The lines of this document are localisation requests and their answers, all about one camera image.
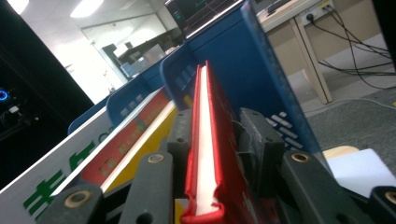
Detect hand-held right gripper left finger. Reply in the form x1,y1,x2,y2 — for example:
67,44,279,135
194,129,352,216
167,108,194,200

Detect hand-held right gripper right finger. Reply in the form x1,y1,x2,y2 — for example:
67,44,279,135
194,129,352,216
233,106,285,199

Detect yellow book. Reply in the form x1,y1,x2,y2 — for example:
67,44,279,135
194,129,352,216
100,94,194,224

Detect red book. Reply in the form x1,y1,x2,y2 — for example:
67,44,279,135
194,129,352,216
180,60,281,224

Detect teal cover book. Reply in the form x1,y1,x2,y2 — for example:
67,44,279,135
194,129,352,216
79,90,171,188

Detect blue plastic file rack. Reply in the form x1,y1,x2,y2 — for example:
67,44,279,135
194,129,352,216
67,0,332,175

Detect white picture book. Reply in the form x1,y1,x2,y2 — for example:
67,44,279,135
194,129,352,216
0,90,163,224

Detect light wooden desk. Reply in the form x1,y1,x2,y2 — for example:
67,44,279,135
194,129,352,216
258,0,396,105

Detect dark monitor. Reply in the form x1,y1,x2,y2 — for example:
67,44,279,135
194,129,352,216
163,0,246,40

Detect ceiling light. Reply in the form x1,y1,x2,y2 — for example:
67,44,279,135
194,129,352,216
6,0,31,15
69,0,106,19

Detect black curtain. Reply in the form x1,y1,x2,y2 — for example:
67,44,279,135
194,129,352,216
0,0,95,189

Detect light wooden table frame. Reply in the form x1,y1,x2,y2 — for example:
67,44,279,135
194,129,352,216
322,145,361,160

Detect black socket cables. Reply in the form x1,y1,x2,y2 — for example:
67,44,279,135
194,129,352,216
311,7,396,91

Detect white wall socket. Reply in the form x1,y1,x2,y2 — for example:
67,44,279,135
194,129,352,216
300,3,334,26

